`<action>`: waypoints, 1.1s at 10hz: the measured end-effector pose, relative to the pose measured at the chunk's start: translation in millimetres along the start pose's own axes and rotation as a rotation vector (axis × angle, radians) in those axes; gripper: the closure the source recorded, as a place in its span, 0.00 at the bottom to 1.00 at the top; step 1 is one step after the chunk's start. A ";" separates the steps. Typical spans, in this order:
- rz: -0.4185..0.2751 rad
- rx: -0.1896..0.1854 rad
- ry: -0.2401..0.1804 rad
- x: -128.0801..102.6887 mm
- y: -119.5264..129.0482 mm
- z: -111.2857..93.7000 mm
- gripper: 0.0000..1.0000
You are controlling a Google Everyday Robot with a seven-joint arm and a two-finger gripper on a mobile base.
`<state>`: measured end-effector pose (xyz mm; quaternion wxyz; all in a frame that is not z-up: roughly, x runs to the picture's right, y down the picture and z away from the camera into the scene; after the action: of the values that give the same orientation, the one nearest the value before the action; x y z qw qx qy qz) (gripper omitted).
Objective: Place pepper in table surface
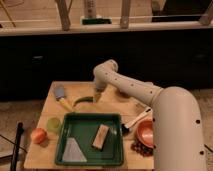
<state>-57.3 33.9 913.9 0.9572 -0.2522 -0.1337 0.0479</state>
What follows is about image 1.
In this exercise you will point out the yellow-handled spatula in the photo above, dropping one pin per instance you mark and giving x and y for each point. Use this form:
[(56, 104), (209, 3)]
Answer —
[(60, 96)]

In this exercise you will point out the green round lid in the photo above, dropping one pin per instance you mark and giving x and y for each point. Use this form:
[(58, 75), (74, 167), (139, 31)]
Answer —
[(53, 125)]

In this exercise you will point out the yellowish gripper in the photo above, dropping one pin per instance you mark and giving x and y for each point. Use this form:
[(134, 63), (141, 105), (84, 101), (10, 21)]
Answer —
[(97, 95)]

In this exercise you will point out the wooden shelf frame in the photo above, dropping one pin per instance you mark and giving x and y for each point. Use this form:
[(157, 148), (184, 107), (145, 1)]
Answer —
[(33, 17)]

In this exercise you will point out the dark grape bunch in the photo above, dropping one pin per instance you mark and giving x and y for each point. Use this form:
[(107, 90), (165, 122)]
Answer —
[(141, 149)]

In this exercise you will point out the black pole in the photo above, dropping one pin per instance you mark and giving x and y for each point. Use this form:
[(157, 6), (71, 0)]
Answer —
[(16, 147)]

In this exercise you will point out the green brush on shelf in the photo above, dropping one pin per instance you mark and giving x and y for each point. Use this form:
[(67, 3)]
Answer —
[(95, 21)]

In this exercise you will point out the wooden block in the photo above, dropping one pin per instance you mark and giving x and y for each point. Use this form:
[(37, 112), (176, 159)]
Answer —
[(100, 137)]

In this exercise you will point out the orange bowl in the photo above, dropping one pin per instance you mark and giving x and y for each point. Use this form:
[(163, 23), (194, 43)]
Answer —
[(144, 133)]

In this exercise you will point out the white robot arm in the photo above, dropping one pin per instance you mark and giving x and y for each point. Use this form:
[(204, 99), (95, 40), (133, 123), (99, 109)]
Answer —
[(178, 134)]

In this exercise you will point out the red apple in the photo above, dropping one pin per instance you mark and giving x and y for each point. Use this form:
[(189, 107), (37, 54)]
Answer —
[(38, 135)]

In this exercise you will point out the green plastic tray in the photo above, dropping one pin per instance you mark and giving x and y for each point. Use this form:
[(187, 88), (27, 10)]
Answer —
[(83, 127)]

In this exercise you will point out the green pepper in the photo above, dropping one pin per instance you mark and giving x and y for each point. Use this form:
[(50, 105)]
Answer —
[(83, 99)]

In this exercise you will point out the grey triangular cloth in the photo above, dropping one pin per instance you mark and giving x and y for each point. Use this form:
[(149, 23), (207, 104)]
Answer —
[(72, 152)]

